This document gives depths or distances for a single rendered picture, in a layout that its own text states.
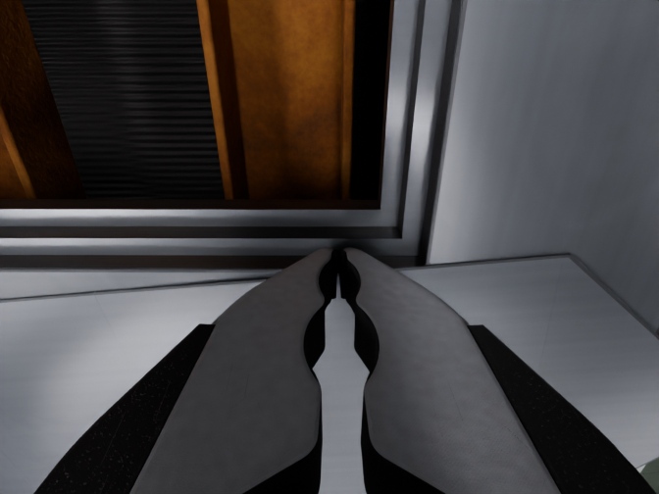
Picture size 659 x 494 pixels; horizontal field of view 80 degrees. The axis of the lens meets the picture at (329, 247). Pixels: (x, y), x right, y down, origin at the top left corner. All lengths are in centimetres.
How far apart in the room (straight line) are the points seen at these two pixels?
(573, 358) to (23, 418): 23
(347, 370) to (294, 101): 18
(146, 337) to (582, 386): 17
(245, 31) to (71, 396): 22
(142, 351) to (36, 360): 4
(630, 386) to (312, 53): 24
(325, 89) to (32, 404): 23
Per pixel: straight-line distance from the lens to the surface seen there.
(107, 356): 18
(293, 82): 28
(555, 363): 18
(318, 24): 28
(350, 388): 17
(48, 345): 19
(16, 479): 28
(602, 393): 21
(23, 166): 31
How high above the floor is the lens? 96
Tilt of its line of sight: 60 degrees down
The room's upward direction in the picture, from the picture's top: 179 degrees counter-clockwise
